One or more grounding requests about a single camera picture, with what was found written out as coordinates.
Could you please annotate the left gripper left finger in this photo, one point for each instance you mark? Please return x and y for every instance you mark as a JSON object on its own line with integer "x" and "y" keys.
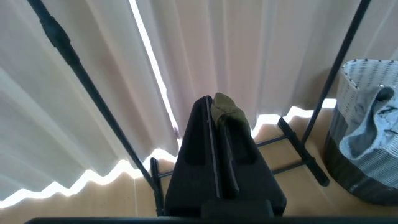
{"x": 183, "y": 186}

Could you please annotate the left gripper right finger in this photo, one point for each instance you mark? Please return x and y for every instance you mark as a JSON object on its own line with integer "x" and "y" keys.
{"x": 255, "y": 186}

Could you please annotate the green long-sleeved shirt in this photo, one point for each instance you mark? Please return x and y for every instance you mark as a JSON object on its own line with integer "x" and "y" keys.
{"x": 225, "y": 105}

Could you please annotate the white laundry basket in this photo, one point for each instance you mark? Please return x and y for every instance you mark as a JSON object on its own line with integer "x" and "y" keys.
{"x": 357, "y": 74}

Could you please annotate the black clothes rack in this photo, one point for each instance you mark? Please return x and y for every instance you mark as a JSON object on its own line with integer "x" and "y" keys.
{"x": 59, "y": 34}

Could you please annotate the pale grey garment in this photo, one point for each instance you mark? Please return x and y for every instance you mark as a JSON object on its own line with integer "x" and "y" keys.
{"x": 360, "y": 137}

